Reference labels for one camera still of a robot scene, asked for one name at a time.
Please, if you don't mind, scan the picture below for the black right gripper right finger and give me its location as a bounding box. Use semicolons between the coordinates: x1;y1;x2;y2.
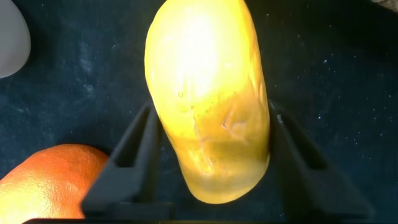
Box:
268;99;373;223

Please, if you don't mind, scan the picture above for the white mug with handle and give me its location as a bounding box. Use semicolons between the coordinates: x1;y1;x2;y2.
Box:
0;0;32;79

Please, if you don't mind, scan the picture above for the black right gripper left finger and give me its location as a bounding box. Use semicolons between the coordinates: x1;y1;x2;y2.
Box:
81;101;172;219

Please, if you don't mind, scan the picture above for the round orange fruit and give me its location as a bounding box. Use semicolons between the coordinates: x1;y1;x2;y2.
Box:
0;143;109;220

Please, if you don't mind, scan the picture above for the yellow oblong fruit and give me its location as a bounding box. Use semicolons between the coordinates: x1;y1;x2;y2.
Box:
144;0;271;205

